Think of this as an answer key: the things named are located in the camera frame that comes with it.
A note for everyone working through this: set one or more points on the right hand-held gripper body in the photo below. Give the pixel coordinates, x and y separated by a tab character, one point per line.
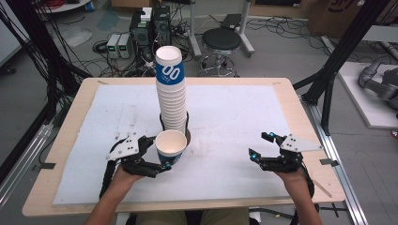
291	153

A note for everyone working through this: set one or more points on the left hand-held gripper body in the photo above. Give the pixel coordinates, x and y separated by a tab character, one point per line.
131	153

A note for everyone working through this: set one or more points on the blue and white paper cup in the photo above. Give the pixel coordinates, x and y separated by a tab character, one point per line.
170	146

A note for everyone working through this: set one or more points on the brown round cup holder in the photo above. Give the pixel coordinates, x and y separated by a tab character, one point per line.
188	131

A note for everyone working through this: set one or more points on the stack of white paper cups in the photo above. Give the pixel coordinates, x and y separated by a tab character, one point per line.
171	93

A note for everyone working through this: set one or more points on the person's right hand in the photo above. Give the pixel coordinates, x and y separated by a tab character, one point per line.
291	179

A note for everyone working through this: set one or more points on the person's left hand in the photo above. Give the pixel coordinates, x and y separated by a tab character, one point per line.
125	181

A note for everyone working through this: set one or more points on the black tape strip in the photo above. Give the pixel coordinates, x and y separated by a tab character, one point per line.
328	162
47	166

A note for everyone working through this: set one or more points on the white table mat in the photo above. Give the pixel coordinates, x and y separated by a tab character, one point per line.
219	175

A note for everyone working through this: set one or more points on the thin wooden stick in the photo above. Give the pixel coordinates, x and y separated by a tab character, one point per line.
324	189

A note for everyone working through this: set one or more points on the person's khaki trousers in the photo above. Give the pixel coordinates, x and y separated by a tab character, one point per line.
156	218

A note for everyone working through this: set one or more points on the white floor platform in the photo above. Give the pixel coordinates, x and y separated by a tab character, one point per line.
359	103

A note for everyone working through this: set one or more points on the grey bench power supply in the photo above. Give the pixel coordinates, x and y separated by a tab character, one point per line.
124	45
113	45

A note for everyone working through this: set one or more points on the white metal stand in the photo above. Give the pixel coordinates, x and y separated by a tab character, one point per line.
245	34

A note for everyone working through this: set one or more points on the black round stool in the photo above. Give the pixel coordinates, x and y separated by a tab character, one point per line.
221	40

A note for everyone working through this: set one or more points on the black computer tower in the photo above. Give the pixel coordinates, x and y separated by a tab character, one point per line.
140	29
162	25

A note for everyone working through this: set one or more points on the cardboard box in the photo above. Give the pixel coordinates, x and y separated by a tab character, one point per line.
331	15

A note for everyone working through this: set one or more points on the aluminium floor rail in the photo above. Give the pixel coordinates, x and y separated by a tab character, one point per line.
341	175
22	168

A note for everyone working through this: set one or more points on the black metal frame post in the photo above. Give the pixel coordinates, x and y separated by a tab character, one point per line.
37	47
344	47

